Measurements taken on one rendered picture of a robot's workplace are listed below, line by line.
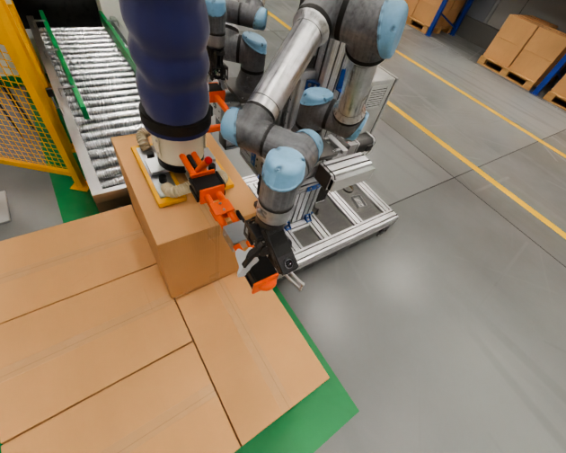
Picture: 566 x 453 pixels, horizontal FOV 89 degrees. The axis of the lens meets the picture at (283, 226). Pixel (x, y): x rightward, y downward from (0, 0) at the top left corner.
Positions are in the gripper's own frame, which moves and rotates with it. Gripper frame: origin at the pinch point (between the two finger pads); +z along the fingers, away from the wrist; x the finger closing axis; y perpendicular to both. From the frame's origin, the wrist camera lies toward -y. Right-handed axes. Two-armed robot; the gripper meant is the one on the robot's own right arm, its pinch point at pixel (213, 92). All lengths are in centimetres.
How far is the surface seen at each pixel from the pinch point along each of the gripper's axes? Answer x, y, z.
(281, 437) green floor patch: -22, 128, 110
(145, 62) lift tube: -35, 35, -29
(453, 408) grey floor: 72, 171, 110
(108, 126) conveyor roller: -40, -72, 54
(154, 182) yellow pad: -39, 35, 12
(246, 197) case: -10, 53, 14
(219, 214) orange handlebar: -29, 68, 1
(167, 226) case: -41, 54, 15
